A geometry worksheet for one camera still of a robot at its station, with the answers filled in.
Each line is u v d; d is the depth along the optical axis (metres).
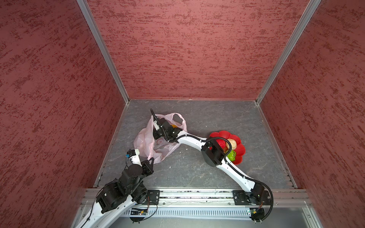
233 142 0.90
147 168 0.62
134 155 0.64
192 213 0.77
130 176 0.51
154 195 0.74
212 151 0.67
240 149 0.90
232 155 0.84
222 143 0.89
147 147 0.76
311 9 0.72
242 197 0.74
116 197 0.50
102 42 0.85
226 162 0.66
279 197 0.76
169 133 0.80
